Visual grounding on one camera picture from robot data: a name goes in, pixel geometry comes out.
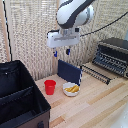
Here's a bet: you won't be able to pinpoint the woven wicker screen panel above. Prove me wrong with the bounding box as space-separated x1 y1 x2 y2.
58 0 128 73
4 0 60 82

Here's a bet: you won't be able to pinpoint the red plastic cup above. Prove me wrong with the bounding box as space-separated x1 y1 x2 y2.
43 79 58 96

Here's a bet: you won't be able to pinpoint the white bowl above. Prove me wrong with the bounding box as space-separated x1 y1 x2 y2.
62 81 81 98

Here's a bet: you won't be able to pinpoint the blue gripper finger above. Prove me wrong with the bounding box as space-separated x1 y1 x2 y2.
52 47 59 58
65 46 72 57

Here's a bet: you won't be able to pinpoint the black wire dish rack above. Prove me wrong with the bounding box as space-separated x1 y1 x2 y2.
79 63 112 86

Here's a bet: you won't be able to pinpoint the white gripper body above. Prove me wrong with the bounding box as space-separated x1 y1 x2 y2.
45 27 81 50

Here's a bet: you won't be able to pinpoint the yellow food pieces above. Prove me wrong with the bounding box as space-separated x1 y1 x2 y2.
64 84 80 94

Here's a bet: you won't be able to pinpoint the black fabric storage box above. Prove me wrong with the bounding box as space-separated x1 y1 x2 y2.
0 59 52 128

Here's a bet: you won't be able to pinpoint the black toaster oven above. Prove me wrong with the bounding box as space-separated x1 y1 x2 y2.
97 37 128 80

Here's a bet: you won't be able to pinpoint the dark blue upright board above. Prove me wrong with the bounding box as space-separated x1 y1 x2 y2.
57 59 83 87

